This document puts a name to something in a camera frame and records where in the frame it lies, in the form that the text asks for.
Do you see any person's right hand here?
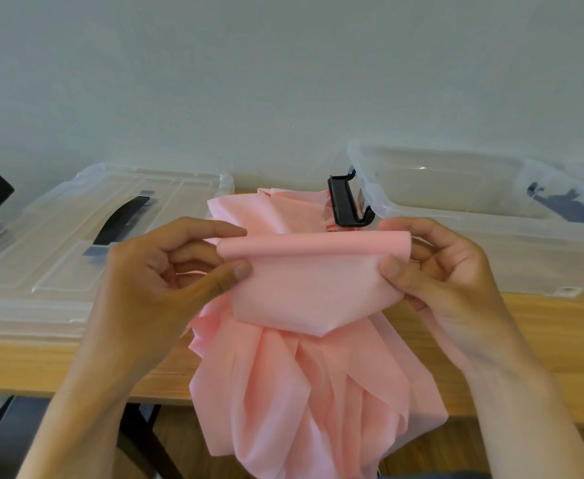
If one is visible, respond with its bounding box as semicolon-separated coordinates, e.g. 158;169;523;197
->
378;217;517;377

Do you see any person's left hand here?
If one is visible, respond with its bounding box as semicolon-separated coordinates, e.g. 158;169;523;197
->
83;217;253;375

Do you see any pink cloth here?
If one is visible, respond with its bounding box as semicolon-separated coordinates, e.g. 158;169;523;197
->
188;187;450;479

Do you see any person's right forearm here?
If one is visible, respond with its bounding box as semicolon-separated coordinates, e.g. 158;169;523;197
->
464;324;584;479

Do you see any person's left forearm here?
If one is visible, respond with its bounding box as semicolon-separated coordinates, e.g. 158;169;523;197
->
16;339;145;479

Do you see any clear plastic storage box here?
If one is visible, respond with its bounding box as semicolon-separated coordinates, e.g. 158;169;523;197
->
347;140;584;298

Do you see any black box latch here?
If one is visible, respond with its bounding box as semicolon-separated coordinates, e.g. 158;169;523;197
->
327;166;376;229

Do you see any clear plastic storage box lid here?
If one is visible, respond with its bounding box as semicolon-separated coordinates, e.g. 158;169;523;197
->
0;162;236;340

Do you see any black table leg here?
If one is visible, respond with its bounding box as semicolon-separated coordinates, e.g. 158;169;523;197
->
117;403;185;479

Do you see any black lid handle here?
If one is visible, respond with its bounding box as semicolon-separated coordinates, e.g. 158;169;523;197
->
82;190;155;258

